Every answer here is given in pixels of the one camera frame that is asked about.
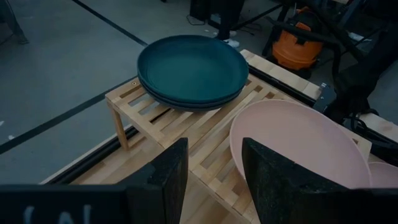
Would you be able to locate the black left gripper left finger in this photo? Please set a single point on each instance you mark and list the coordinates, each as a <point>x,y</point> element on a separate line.
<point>164,186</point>

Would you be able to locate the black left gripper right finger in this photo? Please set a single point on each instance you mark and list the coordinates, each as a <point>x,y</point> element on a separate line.
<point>280,193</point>

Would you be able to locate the pale beige-pink plate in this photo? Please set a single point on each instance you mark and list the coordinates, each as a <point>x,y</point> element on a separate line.
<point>385,175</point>
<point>295,137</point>

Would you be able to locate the dark navy plate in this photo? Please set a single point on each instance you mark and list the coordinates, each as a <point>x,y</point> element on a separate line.
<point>189,109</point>

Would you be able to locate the dark grey plate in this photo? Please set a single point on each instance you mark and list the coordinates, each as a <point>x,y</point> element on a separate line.
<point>186,106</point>

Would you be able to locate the dark green plate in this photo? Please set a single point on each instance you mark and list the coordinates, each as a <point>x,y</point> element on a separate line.
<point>192,68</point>

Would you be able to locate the wooden slatted shelf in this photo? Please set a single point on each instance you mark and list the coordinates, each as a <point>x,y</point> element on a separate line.
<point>186,130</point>

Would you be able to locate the orange shop vacuum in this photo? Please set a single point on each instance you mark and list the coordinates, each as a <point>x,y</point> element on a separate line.
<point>295,49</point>

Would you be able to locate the person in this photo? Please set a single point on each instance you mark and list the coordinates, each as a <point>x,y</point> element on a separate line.
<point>228,18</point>

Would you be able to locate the black floor box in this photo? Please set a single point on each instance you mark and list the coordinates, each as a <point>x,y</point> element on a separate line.
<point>202,9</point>

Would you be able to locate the grey metal chair leg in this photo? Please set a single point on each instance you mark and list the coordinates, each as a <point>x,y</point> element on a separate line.
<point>12,25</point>

